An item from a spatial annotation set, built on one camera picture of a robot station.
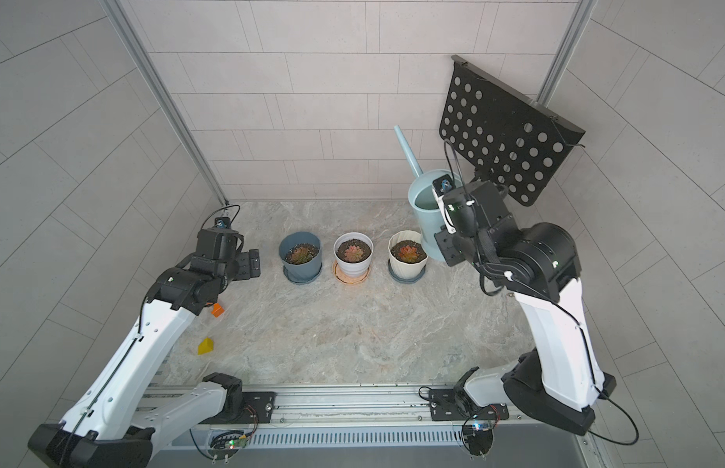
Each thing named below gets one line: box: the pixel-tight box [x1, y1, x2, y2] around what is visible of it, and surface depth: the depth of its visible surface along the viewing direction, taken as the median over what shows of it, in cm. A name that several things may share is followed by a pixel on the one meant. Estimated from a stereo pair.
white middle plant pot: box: [332, 232, 375, 278], surface depth 93 cm
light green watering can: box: [393, 124, 462, 263], surface depth 61 cm
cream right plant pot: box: [387, 230, 428, 282], surface depth 93 cm
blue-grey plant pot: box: [278, 231, 323, 286], surface depth 93 cm
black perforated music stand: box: [438, 55, 586, 207], surface depth 72 cm
